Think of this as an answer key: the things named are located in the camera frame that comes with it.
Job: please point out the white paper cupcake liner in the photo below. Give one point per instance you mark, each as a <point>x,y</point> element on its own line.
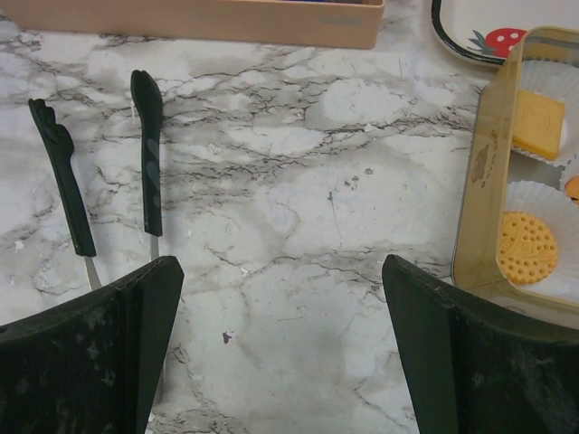
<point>571,170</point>
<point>558,81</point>
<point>558,212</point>

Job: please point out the black-tipped metal tongs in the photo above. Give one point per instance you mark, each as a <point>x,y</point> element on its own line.
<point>59,146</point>

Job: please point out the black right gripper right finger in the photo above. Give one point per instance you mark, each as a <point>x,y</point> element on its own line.
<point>472,366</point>

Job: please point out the peach plastic desk organizer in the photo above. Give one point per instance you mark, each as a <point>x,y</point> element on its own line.
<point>341,24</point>

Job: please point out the round sandwich cookie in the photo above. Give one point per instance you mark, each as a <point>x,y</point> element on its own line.
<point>528,252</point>

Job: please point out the small oval brown cookie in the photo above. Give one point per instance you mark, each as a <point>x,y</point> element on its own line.
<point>572,188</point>

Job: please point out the gold metal cookie tin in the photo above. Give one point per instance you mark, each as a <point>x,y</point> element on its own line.
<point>493,165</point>

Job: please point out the rectangular tan biscuit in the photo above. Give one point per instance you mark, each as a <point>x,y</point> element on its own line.
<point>538,124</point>

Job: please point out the strawberry print white tray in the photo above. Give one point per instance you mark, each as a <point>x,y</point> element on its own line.
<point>485,31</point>

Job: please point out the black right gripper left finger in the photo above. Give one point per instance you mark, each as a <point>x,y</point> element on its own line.
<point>92,364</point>

